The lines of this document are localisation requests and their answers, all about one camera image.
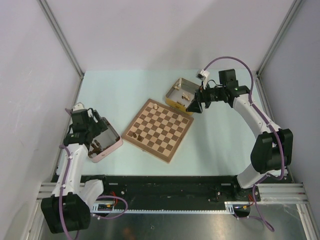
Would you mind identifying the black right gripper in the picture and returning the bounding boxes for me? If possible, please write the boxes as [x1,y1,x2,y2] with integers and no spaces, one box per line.
[186,80,226,114]

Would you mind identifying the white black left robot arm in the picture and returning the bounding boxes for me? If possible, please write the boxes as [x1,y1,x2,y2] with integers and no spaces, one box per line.
[40,108,111,234]

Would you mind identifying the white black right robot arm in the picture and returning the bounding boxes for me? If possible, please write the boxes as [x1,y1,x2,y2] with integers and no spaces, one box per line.
[186,69,293,201]

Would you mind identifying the dark chess pieces pile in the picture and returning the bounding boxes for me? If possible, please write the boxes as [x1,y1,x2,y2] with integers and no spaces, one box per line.
[88,139,105,158]

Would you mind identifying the wooden folding chess board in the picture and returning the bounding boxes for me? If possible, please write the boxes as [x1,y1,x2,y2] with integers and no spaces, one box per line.
[121,98,194,164]

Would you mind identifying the yellow metal tin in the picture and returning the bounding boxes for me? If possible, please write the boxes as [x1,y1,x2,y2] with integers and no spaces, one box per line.
[165,77,200,116]

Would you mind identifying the pink metal tin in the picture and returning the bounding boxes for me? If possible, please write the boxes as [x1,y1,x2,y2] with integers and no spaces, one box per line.
[88,117,123,163]

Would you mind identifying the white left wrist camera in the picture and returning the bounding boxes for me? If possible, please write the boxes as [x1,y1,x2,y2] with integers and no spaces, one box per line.
[71,102,85,112]

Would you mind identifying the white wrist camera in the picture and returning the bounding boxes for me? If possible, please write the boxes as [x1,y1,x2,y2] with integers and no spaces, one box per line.
[71,102,85,112]
[196,69,210,89]

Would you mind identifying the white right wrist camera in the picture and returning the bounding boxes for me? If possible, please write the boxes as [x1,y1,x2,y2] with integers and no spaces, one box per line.
[196,69,210,89]

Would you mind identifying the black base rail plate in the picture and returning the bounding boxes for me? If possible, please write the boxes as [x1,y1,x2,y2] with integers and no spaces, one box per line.
[80,175,261,211]

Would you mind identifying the white cable duct strip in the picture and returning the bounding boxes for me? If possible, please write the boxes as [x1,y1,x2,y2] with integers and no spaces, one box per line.
[91,201,236,214]

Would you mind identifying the right aluminium corner post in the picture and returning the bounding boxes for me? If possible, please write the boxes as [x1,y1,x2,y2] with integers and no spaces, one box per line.
[257,0,305,76]

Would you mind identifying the aluminium corner post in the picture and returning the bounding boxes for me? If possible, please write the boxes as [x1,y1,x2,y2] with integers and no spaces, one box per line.
[257,0,305,76]
[36,0,85,77]

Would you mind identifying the left aluminium corner post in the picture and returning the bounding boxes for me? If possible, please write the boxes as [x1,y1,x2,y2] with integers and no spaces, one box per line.
[36,0,85,77]

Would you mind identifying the aluminium front frame rail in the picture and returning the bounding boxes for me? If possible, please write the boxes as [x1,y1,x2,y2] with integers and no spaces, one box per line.
[36,182,309,204]

